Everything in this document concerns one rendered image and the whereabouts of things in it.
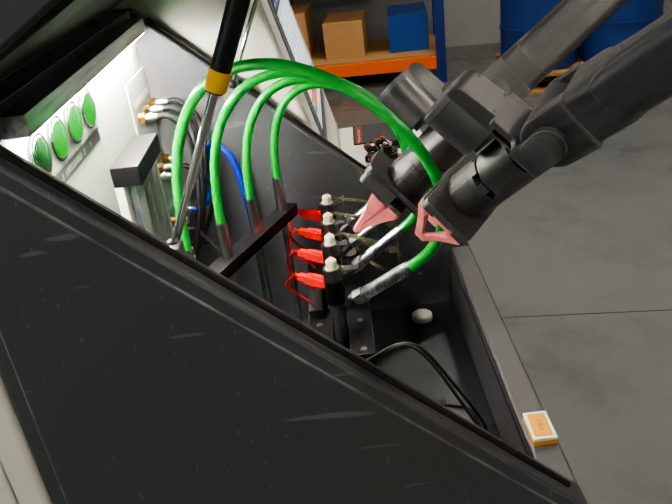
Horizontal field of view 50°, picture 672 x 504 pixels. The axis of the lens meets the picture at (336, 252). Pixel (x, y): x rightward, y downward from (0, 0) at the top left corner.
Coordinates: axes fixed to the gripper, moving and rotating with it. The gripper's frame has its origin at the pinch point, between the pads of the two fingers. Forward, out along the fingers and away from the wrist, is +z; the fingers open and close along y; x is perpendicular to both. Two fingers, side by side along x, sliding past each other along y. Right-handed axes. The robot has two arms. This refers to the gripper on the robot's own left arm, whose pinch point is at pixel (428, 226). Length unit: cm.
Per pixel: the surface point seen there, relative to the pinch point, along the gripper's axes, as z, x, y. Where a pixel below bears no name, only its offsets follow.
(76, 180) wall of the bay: 11.8, -33.6, 22.7
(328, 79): -6.5, -20.4, 0.3
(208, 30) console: 30, -47, -21
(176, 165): 15.8, -28.7, 9.7
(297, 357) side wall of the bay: -5.0, -2.0, 26.9
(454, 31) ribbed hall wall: 405, -56, -528
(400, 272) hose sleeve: 5.2, 1.7, 4.1
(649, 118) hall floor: 213, 90, -367
